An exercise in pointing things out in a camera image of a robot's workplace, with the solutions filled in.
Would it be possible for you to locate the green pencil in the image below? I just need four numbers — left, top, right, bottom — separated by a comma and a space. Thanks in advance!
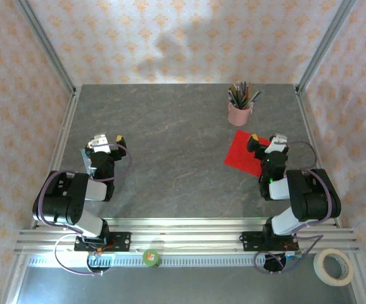
246, 90, 264, 107

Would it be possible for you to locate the white slotted cable duct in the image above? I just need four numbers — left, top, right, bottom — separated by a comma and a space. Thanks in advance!
27, 255, 301, 269

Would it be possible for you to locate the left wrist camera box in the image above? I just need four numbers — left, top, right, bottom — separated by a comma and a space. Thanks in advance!
86, 134, 111, 154

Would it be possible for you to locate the aluminium frame post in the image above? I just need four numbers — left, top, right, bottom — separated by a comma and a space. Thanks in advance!
296, 0, 358, 94
13, 0, 78, 96

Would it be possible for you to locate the aluminium mounting rail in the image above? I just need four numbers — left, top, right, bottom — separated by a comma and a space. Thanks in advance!
14, 217, 360, 255

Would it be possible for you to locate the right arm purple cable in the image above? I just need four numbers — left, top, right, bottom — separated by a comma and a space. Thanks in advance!
254, 141, 333, 276

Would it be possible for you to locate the white masking tape roll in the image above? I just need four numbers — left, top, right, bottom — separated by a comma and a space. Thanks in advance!
312, 248, 355, 288

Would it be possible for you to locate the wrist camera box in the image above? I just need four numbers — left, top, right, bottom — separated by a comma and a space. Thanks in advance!
86, 134, 111, 154
267, 132, 289, 153

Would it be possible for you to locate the pink pencil cup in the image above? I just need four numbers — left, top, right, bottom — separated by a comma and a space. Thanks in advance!
227, 100, 253, 127

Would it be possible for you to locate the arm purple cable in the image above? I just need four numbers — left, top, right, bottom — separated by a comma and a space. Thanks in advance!
254, 141, 333, 276
32, 144, 132, 276

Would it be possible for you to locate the green tape roll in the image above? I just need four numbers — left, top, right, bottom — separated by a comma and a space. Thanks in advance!
142, 248, 162, 269

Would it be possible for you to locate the red paper sheet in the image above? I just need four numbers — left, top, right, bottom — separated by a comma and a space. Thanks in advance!
223, 129, 271, 178

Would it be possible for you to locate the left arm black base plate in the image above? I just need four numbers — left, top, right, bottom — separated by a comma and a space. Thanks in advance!
73, 231, 132, 253

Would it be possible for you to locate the aluminium table edge rail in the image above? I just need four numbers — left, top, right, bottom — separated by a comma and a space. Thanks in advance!
295, 84, 342, 229
30, 85, 82, 229

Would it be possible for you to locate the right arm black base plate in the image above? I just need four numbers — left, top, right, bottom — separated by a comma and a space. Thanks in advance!
240, 231, 300, 253

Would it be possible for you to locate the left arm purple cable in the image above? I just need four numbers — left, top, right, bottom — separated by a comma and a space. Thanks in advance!
32, 144, 132, 276

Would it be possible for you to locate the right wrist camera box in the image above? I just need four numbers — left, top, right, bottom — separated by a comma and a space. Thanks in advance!
267, 132, 289, 153

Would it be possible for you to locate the grey metal sheet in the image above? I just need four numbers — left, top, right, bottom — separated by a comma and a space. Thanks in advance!
10, 265, 360, 304

